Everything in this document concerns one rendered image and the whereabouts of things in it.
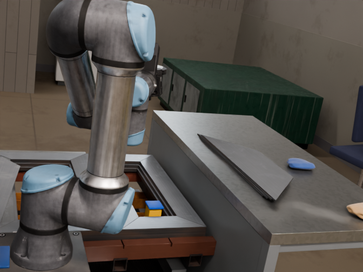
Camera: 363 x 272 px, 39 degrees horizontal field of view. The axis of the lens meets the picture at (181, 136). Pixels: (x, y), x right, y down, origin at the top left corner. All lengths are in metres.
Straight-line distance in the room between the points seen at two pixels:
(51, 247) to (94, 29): 0.53
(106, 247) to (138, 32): 0.96
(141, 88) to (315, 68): 5.43
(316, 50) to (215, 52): 2.51
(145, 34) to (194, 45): 7.55
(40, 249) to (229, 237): 0.80
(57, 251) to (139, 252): 0.63
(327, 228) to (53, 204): 0.91
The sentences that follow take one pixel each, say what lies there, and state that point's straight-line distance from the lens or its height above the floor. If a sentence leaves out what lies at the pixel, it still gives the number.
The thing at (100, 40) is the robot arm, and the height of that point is 1.60.
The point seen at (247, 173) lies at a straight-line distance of 1.96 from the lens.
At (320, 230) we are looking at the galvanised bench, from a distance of 1.71.
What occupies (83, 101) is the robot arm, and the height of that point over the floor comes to 1.41.
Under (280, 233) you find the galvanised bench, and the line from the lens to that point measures 1.61.
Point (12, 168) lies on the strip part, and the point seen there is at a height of 0.87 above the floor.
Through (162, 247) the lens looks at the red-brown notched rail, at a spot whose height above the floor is 0.81.
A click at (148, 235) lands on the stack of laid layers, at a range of 1.89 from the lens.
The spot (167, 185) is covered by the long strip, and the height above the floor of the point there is 0.87.
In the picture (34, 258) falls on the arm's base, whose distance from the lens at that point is 1.28.
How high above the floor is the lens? 1.76
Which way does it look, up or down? 18 degrees down
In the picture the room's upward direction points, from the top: 9 degrees clockwise
